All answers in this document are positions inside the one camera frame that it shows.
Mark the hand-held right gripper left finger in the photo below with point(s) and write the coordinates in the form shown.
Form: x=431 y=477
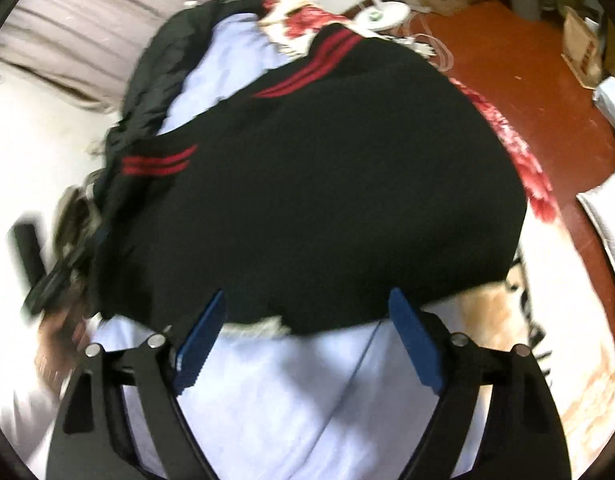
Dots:
x=200 y=345

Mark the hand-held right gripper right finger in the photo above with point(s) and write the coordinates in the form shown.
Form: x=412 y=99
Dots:
x=417 y=345

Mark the black sweater with red stripes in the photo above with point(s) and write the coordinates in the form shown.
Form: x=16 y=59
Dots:
x=312 y=185

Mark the person's left hand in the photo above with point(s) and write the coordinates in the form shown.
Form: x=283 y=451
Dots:
x=60 y=345

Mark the floral blanket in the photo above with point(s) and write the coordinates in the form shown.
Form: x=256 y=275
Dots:
x=492 y=310

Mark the lavender bed sheet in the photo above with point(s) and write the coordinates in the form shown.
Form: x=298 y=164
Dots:
x=287 y=400

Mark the white padded bag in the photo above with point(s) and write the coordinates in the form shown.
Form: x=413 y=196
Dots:
x=607 y=240

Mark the black puffer jacket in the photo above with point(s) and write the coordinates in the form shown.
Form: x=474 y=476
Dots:
x=157 y=70

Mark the pale striped curtain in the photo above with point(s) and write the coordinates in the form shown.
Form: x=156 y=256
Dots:
x=87 y=25

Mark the white plastic bag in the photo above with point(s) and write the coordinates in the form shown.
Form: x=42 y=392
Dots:
x=612 y=105

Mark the brown paper bag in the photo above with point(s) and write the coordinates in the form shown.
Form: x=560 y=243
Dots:
x=582 y=50

